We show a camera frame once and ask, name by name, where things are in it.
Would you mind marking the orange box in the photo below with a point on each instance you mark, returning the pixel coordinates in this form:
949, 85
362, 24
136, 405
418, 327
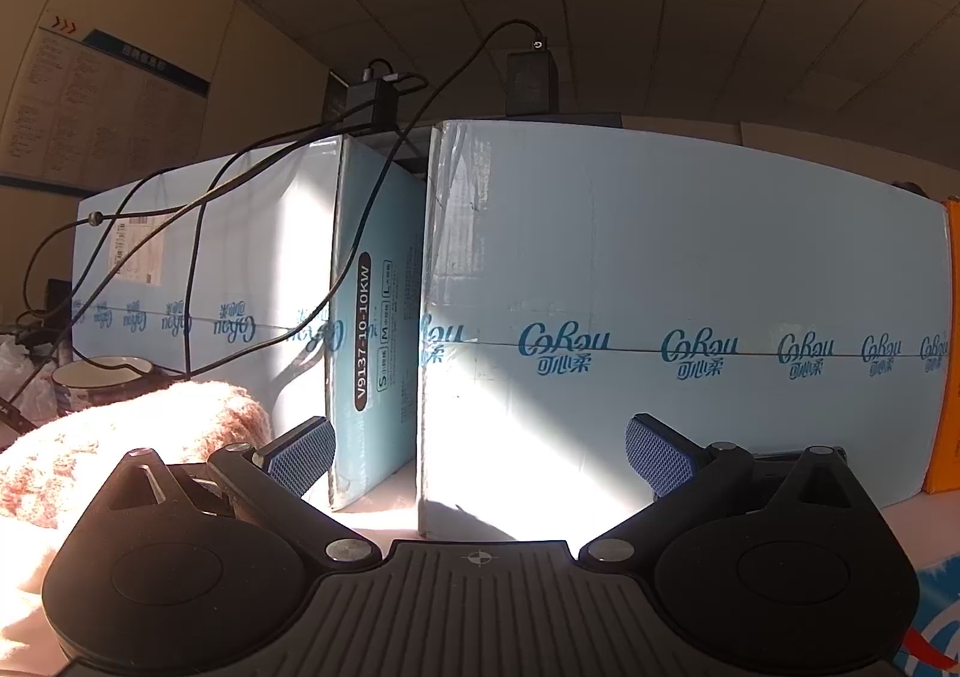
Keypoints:
946, 347

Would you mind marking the printed desk mat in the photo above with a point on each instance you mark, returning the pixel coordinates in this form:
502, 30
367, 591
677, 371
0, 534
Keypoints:
937, 617

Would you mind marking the pink knitted sweater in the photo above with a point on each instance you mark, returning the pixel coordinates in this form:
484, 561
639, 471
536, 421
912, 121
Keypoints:
112, 437

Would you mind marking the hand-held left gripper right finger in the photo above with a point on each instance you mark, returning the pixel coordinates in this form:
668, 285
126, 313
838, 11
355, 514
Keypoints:
660, 456

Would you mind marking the white enamel mug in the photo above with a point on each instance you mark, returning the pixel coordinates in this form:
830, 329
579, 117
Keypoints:
97, 388

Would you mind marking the large light blue carton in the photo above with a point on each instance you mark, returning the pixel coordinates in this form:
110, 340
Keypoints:
675, 234

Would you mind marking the small light blue carton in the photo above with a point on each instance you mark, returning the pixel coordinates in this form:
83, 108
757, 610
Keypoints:
225, 257

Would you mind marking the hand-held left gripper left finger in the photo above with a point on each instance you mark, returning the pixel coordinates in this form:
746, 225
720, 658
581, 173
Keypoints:
300, 459

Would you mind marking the black power adapter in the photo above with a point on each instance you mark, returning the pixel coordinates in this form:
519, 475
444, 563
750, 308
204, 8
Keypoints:
367, 99
529, 80

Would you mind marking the clear plastic bag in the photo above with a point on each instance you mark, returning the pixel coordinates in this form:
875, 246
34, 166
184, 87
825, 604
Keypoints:
19, 369

